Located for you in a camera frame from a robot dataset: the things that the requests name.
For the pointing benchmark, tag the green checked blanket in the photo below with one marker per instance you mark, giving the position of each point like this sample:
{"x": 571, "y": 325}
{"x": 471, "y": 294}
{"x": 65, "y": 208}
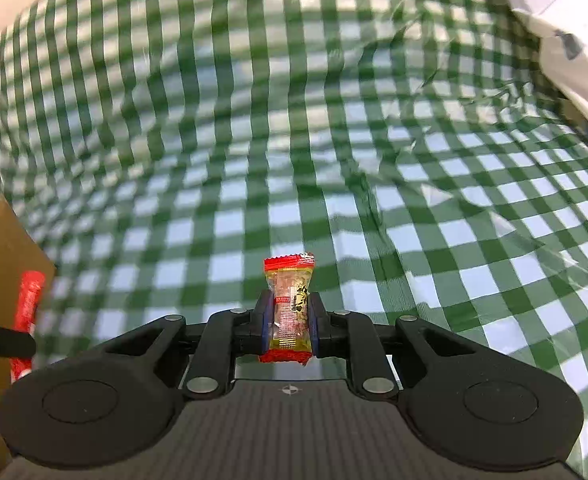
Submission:
{"x": 224, "y": 110}

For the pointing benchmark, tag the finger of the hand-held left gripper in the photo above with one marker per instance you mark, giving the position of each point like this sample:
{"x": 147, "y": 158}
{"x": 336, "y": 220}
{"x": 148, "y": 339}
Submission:
{"x": 9, "y": 342}

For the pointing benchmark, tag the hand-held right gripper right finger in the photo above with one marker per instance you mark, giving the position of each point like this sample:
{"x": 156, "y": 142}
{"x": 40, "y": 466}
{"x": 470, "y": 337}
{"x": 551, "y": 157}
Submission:
{"x": 315, "y": 322}

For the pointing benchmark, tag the red and yellow candy packet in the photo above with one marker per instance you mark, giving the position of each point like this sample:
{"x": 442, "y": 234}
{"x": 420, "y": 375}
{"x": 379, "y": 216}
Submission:
{"x": 289, "y": 305}

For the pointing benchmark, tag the small red stick packet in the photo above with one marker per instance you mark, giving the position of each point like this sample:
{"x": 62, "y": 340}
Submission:
{"x": 29, "y": 300}

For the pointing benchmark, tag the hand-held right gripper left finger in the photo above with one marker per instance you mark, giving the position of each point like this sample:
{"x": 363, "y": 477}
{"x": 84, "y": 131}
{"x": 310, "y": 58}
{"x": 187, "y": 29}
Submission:
{"x": 263, "y": 320}

